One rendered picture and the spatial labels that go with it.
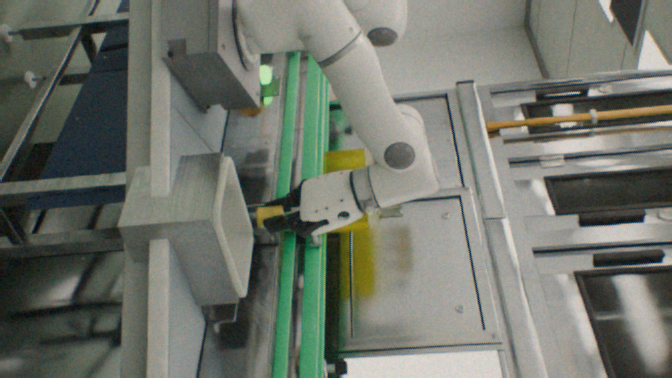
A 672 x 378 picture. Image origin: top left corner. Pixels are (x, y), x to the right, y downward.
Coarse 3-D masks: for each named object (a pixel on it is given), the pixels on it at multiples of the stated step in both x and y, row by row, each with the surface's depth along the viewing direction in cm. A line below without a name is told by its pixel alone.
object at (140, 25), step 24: (144, 0) 135; (144, 24) 133; (144, 48) 132; (144, 72) 131; (144, 96) 129; (144, 120) 128; (144, 144) 127; (144, 264) 121; (144, 288) 119; (144, 312) 118; (144, 336) 117; (120, 360) 117; (144, 360) 116
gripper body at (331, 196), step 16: (320, 176) 121; (336, 176) 119; (304, 192) 120; (320, 192) 117; (336, 192) 116; (352, 192) 114; (304, 208) 117; (320, 208) 115; (336, 208) 114; (352, 208) 114; (336, 224) 116
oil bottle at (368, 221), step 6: (378, 210) 154; (366, 216) 153; (372, 216) 153; (378, 216) 154; (354, 222) 155; (360, 222) 155; (366, 222) 154; (372, 222) 155; (378, 222) 155; (336, 228) 156; (342, 228) 156; (348, 228) 156; (354, 228) 156; (360, 228) 156; (366, 228) 156
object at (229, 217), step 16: (224, 160) 123; (224, 176) 120; (224, 192) 131; (240, 192) 131; (224, 208) 134; (240, 208) 134; (224, 224) 136; (240, 224) 137; (224, 240) 117; (240, 240) 138; (224, 256) 120; (240, 256) 135; (240, 272) 132; (240, 288) 125
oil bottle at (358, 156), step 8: (328, 152) 169; (336, 152) 169; (344, 152) 169; (352, 152) 168; (360, 152) 168; (368, 152) 168; (328, 160) 167; (336, 160) 167; (344, 160) 167; (352, 160) 166; (360, 160) 166; (368, 160) 166; (328, 168) 167
